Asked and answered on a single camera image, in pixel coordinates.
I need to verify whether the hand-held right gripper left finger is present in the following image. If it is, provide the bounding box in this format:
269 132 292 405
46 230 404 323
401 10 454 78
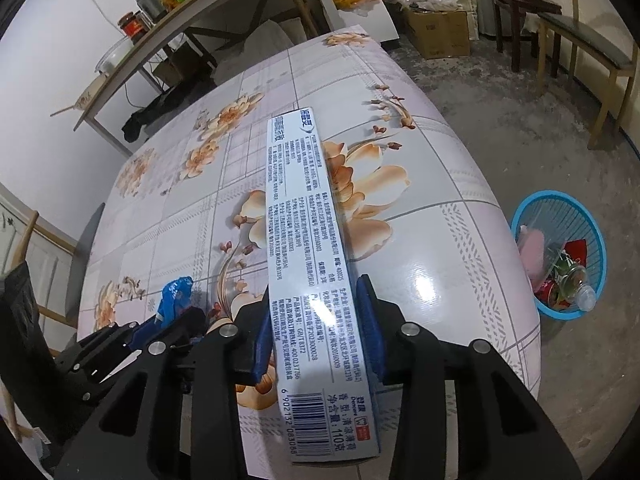
52 290 277 480

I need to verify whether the red drink can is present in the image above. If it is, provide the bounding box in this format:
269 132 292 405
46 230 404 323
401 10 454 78
534 280 568 308

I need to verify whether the grey refrigerator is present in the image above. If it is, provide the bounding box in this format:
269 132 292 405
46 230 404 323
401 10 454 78
472 0 538 43

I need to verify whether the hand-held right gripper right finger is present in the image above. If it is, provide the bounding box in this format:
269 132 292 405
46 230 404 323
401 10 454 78
355 274 583 480

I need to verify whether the blue plastic wrapper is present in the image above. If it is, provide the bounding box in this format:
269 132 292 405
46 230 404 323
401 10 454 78
154 276 194 322

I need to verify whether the glass bowl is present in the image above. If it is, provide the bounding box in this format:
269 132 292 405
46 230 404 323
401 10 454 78
95 35 136 75

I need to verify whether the wooden chair dark seat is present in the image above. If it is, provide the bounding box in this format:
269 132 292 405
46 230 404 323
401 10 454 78
537 0 640 151

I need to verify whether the green label plastic bottle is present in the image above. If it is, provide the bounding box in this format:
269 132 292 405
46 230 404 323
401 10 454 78
555 255 597 311

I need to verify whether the grey pillow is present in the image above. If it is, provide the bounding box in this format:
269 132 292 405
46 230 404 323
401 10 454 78
242 19 308 51

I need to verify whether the black seat wooden chair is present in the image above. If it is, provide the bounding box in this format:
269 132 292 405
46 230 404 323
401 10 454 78
12 202 107 331

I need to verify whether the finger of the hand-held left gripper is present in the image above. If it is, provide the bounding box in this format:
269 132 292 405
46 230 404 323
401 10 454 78
90 321 167 361
160 305 208 352

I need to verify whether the pink sponge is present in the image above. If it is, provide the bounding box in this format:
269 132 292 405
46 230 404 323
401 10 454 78
517 227 548 281

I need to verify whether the blue white toothpaste box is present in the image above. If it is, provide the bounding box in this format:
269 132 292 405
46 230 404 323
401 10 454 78
264 107 383 463

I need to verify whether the dark red sauce jar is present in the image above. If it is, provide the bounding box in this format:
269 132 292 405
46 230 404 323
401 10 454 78
117 10 151 43

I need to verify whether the blue plastic wastebasket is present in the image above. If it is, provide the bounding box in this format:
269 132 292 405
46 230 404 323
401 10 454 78
509 190 607 321

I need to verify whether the ceramic bowl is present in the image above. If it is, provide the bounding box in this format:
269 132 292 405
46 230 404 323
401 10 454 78
75 74 108 111

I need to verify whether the brown cardboard box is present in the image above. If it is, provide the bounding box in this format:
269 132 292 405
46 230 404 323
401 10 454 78
152 47 198 86
402 5 472 59

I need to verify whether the black cloth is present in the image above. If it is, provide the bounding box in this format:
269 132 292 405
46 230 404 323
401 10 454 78
121 87 173 143

